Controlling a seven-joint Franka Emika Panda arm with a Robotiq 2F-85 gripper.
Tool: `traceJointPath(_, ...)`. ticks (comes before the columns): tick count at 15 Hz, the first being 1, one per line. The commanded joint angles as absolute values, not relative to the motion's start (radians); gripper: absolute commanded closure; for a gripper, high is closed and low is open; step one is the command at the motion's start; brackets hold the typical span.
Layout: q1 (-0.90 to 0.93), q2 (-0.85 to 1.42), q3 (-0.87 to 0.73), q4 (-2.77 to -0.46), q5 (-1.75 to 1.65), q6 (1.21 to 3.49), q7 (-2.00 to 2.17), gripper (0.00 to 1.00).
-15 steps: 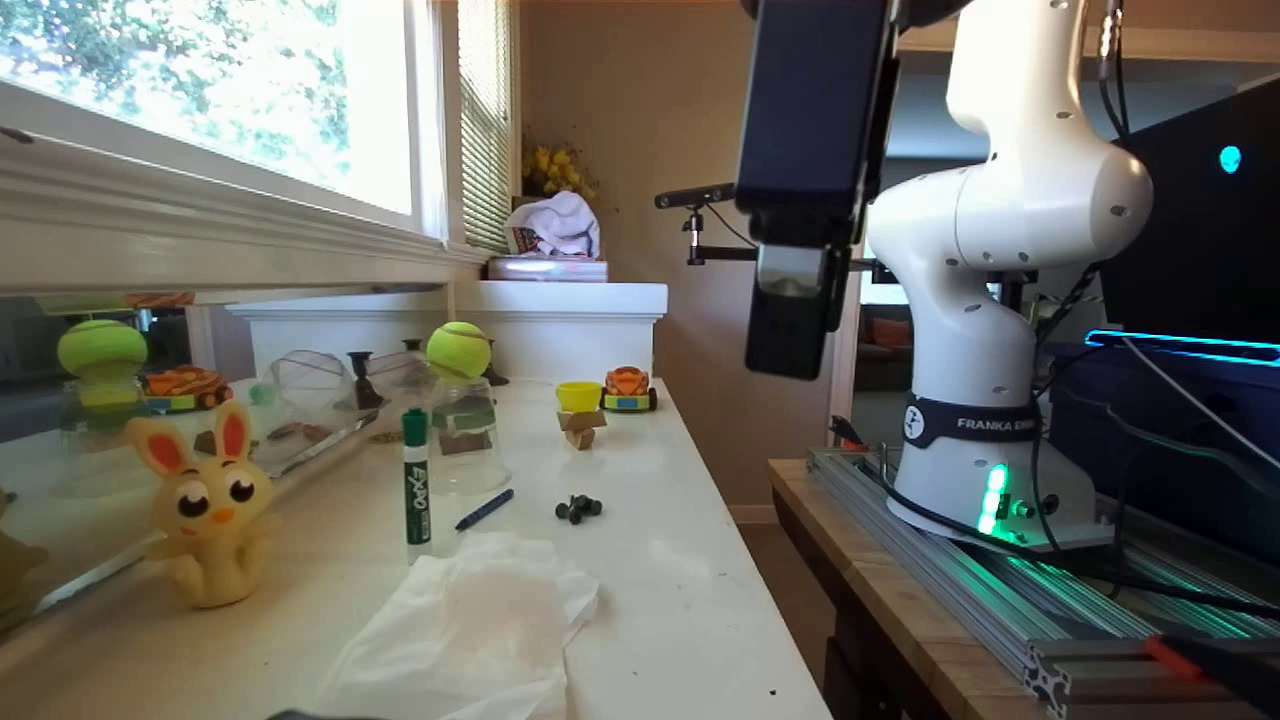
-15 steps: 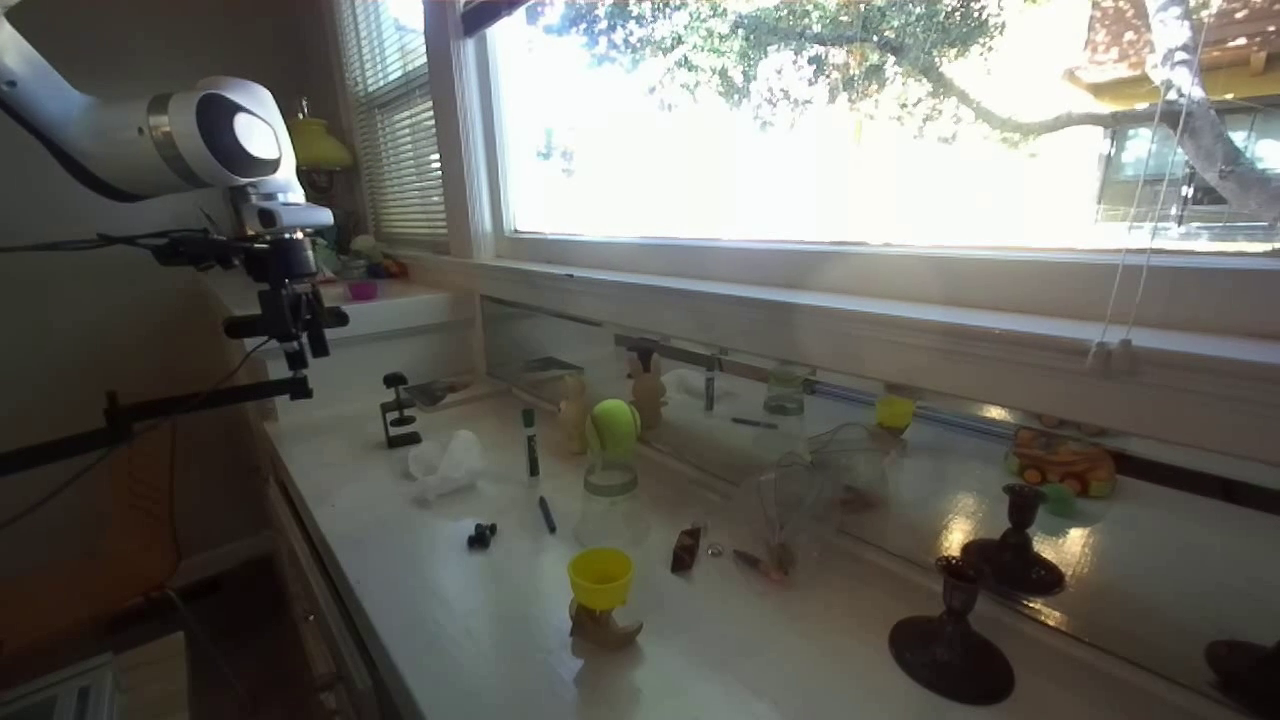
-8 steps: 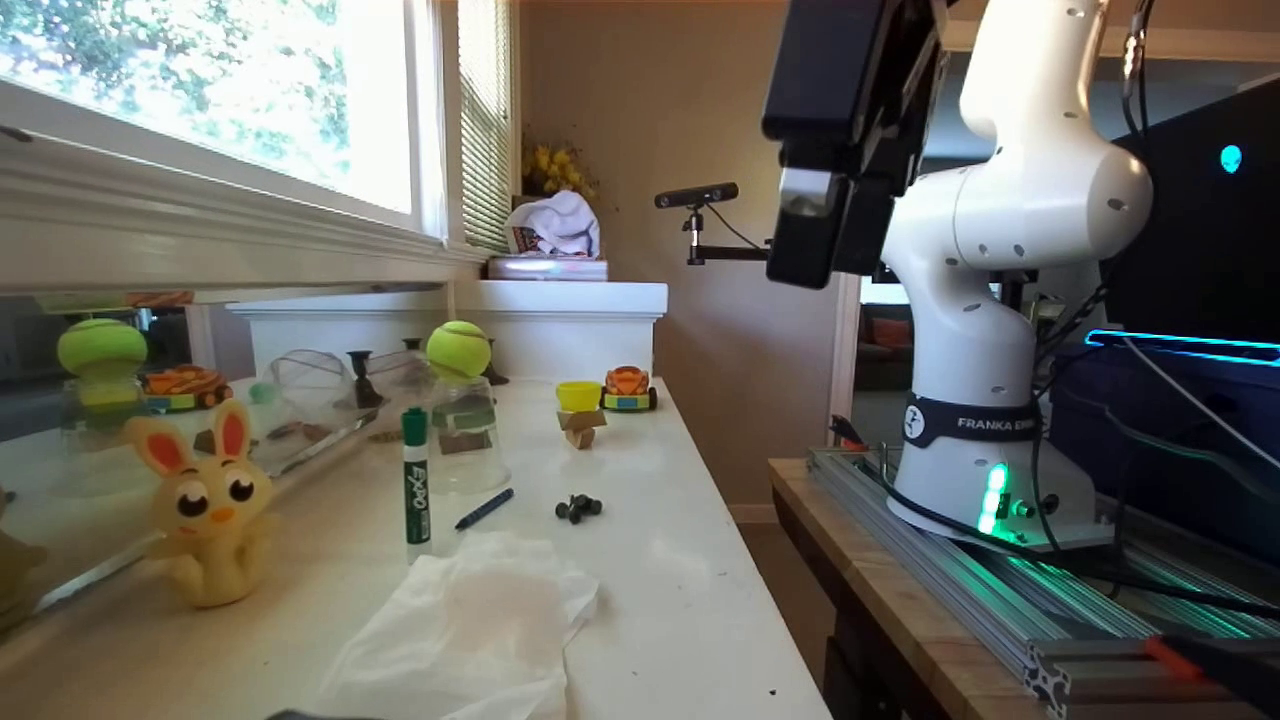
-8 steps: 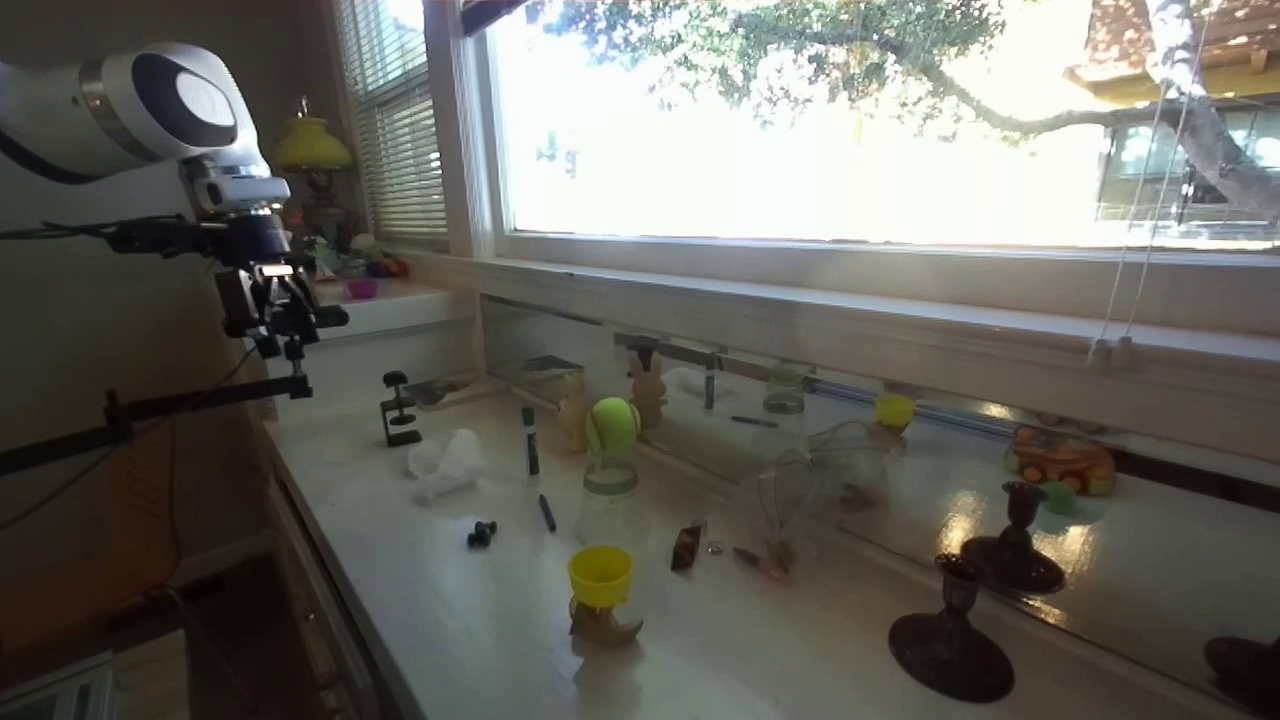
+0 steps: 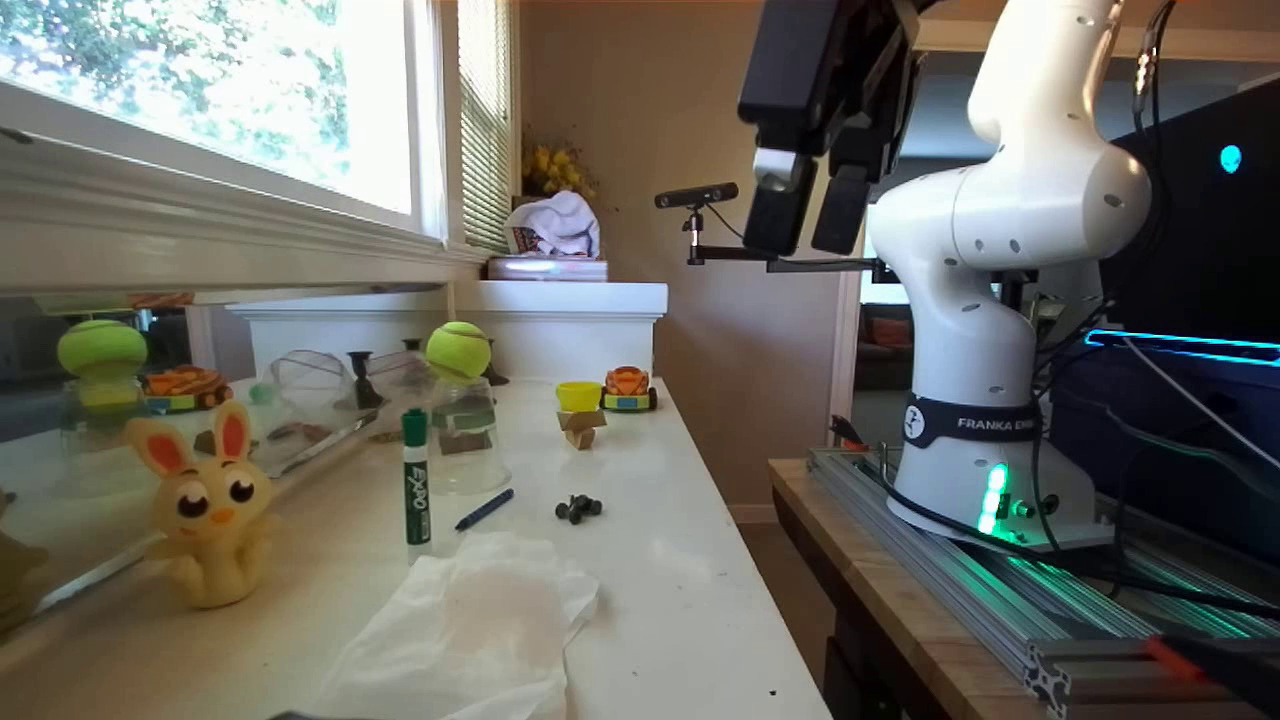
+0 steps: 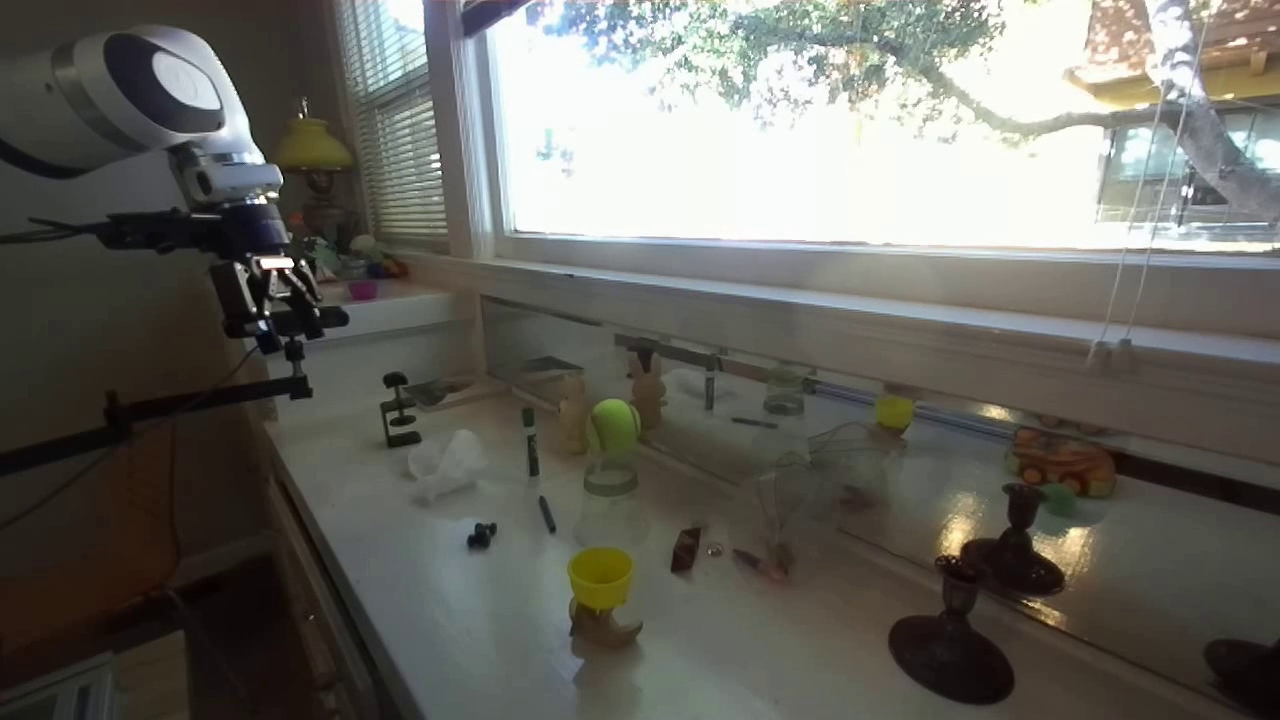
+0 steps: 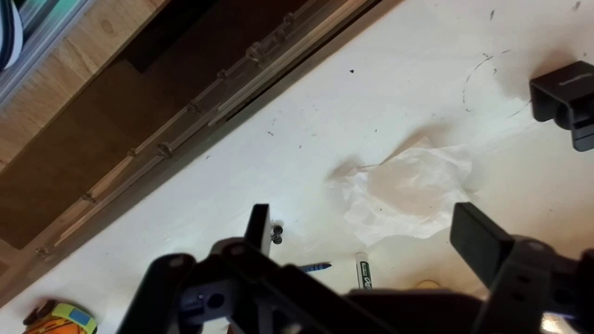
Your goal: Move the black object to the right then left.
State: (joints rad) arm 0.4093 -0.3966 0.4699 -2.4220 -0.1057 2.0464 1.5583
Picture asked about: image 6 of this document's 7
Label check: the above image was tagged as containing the green dry-erase marker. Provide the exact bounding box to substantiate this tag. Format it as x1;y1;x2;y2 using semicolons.
515;399;544;479

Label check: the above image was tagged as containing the black clamp object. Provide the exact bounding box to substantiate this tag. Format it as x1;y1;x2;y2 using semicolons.
377;367;429;453

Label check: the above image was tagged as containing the clear glass jar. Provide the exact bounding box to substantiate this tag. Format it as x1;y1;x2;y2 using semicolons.
582;440;646;499

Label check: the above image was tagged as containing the crumpled white tissue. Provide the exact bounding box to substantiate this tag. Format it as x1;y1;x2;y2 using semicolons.
399;424;494;508

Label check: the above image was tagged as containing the clear glass dish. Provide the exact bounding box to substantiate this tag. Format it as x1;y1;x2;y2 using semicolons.
571;492;658;551

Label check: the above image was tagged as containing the yellow plastic cup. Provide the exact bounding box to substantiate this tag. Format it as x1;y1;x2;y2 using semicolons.
566;546;640;616

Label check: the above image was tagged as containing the small brown figurine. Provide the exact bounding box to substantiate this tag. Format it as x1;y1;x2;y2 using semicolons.
667;522;708;582

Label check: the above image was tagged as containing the clear drinking glass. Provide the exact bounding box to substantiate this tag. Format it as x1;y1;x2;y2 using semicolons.
736;455;832;584

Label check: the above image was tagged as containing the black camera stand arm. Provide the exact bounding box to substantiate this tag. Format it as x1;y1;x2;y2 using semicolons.
0;338;322;479

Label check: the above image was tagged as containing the black candle holder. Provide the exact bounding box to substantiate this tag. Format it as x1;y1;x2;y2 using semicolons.
886;551;1022;708

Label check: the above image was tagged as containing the black wrist stereo camera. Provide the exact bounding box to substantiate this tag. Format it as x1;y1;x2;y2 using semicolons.
91;208;217;257

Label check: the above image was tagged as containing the long leaning mirror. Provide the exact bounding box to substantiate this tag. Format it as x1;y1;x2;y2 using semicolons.
475;295;1280;703

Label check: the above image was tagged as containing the white window blind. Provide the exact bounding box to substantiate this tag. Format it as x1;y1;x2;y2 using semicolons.
336;0;452;247

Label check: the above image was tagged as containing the brown wooden figure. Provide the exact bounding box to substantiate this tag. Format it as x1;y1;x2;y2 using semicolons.
568;596;647;656

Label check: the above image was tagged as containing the black stereo camera bar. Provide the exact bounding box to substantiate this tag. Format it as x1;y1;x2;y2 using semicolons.
222;303;351;342

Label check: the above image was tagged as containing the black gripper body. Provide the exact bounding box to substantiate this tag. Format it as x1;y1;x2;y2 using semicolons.
196;200;296;271

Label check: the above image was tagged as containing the yellow table lamp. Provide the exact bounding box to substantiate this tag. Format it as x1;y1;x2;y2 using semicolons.
274;97;357;183

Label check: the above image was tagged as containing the white window frame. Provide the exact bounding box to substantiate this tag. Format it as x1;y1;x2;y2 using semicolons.
426;0;1280;386

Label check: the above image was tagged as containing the yellow-green tennis ball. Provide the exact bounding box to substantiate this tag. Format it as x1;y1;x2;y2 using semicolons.
589;392;646;455

